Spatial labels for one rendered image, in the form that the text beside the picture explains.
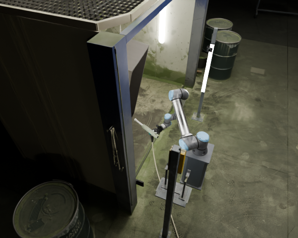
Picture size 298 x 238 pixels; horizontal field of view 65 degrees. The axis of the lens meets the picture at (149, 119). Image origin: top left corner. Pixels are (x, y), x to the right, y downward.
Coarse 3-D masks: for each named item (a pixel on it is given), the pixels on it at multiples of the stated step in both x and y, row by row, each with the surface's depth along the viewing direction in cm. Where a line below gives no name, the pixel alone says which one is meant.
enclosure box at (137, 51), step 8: (128, 48) 265; (136, 48) 268; (144, 48) 272; (128, 56) 254; (136, 56) 257; (144, 56) 291; (128, 64) 244; (136, 64) 247; (144, 64) 299; (128, 72) 239; (136, 72) 311; (136, 80) 320; (136, 88) 330; (136, 96) 340
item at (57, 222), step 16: (32, 192) 225; (48, 192) 226; (64, 192) 226; (32, 208) 214; (48, 208) 214; (64, 208) 215; (16, 224) 204; (32, 224) 204; (48, 224) 204; (64, 224) 204
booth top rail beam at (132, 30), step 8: (160, 0) 196; (168, 0) 205; (152, 8) 183; (160, 8) 193; (144, 16) 172; (152, 16) 181; (136, 24) 162; (144, 24) 171; (128, 32) 152; (136, 32) 163; (128, 40) 155
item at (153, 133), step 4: (136, 120) 339; (140, 124) 333; (144, 124) 331; (144, 128) 328; (148, 128) 325; (148, 132) 325; (152, 132) 319; (152, 136) 326; (156, 136) 314; (152, 140) 331
